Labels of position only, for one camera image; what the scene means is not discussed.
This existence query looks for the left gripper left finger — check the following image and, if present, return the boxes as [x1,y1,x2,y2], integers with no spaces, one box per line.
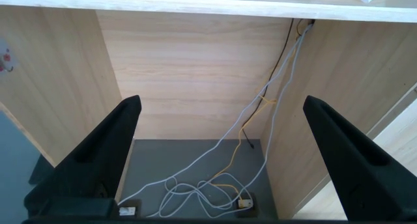
[23,94,143,219]

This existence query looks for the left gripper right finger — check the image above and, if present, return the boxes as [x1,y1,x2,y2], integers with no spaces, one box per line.
[302,94,417,222]

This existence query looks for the black plug with white label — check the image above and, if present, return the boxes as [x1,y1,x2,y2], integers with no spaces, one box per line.
[235,192,260,219]
[117,199,143,219]

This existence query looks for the wooden counter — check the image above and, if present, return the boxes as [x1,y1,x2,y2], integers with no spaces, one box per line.
[0,0,417,220]

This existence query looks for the grey cable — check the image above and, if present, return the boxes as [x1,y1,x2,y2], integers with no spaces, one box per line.
[117,21,314,206]
[145,24,313,219]

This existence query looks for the yellow cable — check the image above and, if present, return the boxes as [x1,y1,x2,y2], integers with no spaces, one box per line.
[208,20,306,203]

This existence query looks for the black cable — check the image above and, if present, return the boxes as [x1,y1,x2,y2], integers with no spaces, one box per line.
[241,18,295,150]

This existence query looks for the clear wall hook sticker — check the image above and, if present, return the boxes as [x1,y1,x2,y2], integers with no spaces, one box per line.
[0,38,16,74]

